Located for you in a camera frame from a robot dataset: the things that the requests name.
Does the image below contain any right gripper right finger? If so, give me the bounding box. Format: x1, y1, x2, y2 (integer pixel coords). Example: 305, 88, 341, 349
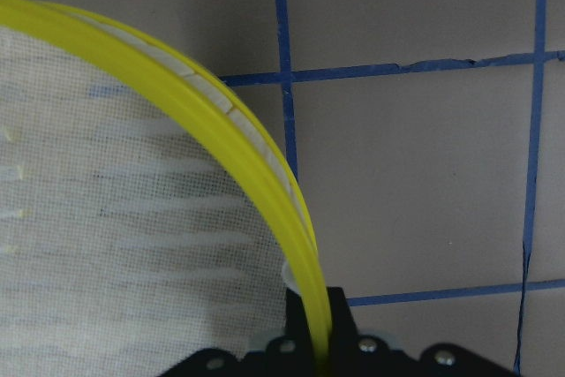
327, 287, 359, 351

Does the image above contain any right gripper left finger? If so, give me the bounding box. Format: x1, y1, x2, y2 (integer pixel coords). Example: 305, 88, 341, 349
285, 289, 313, 351

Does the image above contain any yellow steamer layer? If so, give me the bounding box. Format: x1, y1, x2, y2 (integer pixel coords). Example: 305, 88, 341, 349
1, 0, 331, 376
43, 3, 318, 261

